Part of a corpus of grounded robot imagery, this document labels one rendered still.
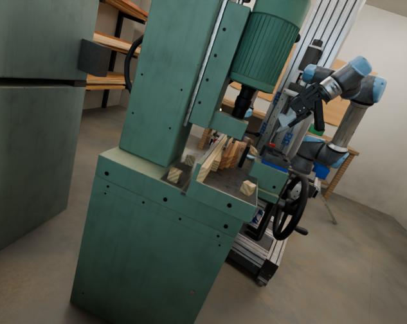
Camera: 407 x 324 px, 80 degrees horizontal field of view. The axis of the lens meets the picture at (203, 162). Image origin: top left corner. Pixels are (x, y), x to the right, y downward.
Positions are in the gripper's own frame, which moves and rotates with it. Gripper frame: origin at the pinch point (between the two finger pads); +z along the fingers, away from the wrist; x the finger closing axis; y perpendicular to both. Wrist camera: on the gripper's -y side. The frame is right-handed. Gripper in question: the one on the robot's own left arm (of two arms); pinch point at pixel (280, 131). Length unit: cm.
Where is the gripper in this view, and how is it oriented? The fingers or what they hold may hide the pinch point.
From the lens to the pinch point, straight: 99.9
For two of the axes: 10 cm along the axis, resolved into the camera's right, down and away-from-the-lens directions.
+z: -7.4, 5.7, 3.5
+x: -2.2, 2.9, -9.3
